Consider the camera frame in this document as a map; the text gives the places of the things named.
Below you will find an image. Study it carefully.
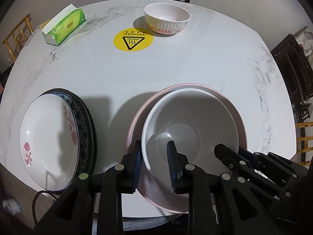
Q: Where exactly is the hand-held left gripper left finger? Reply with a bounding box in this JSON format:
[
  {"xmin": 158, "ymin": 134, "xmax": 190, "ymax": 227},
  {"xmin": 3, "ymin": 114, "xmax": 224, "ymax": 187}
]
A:
[{"xmin": 31, "ymin": 141, "xmax": 143, "ymax": 235}]

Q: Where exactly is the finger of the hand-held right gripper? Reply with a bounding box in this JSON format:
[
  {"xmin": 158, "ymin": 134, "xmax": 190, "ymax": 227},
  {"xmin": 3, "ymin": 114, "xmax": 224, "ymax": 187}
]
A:
[
  {"xmin": 214, "ymin": 144, "xmax": 292, "ymax": 200},
  {"xmin": 238, "ymin": 146, "xmax": 307, "ymax": 180}
]

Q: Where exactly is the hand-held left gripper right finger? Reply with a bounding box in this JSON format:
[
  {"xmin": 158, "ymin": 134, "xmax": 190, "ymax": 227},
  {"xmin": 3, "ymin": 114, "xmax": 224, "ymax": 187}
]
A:
[{"xmin": 167, "ymin": 141, "xmax": 284, "ymax": 235}]

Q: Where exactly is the large pink bowl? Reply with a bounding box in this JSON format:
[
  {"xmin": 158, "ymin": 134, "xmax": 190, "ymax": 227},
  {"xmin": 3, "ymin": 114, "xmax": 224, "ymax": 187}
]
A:
[{"xmin": 127, "ymin": 83, "xmax": 247, "ymax": 213}]

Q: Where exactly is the blue floral ceramic plate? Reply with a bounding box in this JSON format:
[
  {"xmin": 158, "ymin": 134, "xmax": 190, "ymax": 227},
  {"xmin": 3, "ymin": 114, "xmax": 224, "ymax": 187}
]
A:
[
  {"xmin": 46, "ymin": 89, "xmax": 90, "ymax": 191},
  {"xmin": 54, "ymin": 87, "xmax": 99, "ymax": 177}
]

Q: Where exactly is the plain white bowl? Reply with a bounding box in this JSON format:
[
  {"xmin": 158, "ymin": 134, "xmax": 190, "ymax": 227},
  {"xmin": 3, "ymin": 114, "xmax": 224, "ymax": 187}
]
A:
[{"xmin": 141, "ymin": 88, "xmax": 239, "ymax": 194}]

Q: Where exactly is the white plate with pink flowers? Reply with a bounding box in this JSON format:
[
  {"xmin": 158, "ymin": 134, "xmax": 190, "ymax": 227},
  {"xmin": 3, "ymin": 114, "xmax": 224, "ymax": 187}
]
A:
[{"xmin": 20, "ymin": 94, "xmax": 80, "ymax": 193}]

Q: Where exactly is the bamboo chair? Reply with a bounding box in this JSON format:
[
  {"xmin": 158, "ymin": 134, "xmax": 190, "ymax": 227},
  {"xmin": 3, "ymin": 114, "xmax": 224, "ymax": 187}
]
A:
[
  {"xmin": 295, "ymin": 122, "xmax": 313, "ymax": 167},
  {"xmin": 2, "ymin": 13, "xmax": 34, "ymax": 61}
]

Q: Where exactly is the yellow round warning sticker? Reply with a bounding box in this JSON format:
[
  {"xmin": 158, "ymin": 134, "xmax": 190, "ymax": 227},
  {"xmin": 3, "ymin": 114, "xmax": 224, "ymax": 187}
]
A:
[{"xmin": 114, "ymin": 28, "xmax": 154, "ymax": 52}]

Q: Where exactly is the light printed bag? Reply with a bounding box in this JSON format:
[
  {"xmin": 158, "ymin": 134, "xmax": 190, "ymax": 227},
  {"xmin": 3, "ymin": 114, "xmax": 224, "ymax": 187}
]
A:
[{"xmin": 295, "ymin": 26, "xmax": 313, "ymax": 54}]

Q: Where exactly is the white crumpled object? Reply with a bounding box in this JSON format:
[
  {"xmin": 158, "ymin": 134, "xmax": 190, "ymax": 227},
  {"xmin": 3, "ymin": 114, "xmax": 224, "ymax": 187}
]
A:
[{"xmin": 2, "ymin": 198, "xmax": 22, "ymax": 213}]

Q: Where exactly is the white bowl with rabbit print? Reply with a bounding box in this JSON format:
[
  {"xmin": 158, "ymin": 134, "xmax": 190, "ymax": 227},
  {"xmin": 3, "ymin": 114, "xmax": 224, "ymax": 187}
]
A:
[{"xmin": 143, "ymin": 3, "xmax": 191, "ymax": 35}]

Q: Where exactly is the green tissue box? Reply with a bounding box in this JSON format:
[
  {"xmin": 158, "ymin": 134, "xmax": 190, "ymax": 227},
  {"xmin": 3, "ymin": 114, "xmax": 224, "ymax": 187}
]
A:
[{"xmin": 41, "ymin": 4, "xmax": 86, "ymax": 46}]

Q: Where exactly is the black cable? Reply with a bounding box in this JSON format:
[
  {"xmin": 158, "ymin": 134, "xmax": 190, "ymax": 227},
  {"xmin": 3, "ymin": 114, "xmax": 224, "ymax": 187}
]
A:
[{"xmin": 32, "ymin": 190, "xmax": 60, "ymax": 229}]

